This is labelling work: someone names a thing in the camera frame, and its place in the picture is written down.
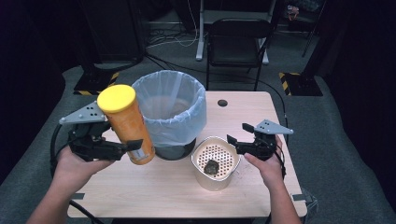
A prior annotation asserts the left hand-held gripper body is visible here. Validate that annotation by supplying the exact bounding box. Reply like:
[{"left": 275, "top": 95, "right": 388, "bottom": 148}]
[{"left": 59, "top": 101, "right": 127, "bottom": 162}]

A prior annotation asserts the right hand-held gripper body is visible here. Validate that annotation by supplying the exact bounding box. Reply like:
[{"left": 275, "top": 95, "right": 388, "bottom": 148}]
[{"left": 246, "top": 119, "right": 294, "bottom": 162}]

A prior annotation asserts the orange tube can yellow lid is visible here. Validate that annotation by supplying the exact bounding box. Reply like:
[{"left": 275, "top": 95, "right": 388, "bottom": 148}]
[{"left": 96, "top": 83, "right": 156, "bottom": 166}]

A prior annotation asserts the cream container with perforated strainer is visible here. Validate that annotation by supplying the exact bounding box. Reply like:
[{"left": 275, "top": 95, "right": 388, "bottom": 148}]
[{"left": 190, "top": 135, "right": 243, "bottom": 192}]

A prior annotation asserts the dark tea residue clump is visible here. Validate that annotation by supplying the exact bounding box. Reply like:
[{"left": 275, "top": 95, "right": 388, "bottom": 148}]
[{"left": 203, "top": 159, "right": 220, "bottom": 175}]

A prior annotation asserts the black waste bin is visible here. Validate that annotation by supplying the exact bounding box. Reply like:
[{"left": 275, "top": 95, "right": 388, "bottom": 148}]
[{"left": 154, "top": 138, "right": 198, "bottom": 161}]

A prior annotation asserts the trash bin with blue liner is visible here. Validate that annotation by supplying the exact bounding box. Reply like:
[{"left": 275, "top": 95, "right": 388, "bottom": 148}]
[{"left": 131, "top": 69, "right": 208, "bottom": 148}]

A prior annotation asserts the person's right hand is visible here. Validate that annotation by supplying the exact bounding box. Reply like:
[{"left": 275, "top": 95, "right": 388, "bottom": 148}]
[{"left": 243, "top": 134, "right": 287, "bottom": 191}]

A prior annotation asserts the person's left hand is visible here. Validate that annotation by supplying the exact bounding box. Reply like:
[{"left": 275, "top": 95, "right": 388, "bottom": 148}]
[{"left": 54, "top": 145, "right": 117, "bottom": 189}]

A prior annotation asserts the black striped stand base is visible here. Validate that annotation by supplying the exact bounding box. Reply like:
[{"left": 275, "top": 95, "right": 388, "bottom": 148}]
[
  {"left": 278, "top": 72, "right": 324, "bottom": 97},
  {"left": 72, "top": 70, "right": 120, "bottom": 97}
]

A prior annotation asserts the black folding chair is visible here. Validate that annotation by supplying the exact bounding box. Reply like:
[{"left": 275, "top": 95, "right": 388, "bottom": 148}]
[{"left": 205, "top": 18, "right": 273, "bottom": 91}]

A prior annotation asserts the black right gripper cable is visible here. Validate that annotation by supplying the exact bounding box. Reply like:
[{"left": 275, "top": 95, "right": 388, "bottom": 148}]
[{"left": 268, "top": 146, "right": 288, "bottom": 224}]

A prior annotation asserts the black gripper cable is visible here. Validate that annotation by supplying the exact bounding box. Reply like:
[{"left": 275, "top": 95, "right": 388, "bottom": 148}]
[
  {"left": 49, "top": 122, "right": 106, "bottom": 224},
  {"left": 268, "top": 146, "right": 288, "bottom": 224}
]

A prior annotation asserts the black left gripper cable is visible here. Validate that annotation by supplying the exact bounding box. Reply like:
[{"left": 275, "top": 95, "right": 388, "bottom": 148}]
[{"left": 49, "top": 122, "right": 106, "bottom": 224}]

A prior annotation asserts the white metal desk frame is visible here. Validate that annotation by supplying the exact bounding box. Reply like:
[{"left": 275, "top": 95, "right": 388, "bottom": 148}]
[{"left": 195, "top": 0, "right": 277, "bottom": 65}]

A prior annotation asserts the white floor cable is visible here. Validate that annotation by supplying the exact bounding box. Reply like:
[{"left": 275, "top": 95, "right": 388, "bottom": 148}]
[{"left": 146, "top": 0, "right": 200, "bottom": 50}]

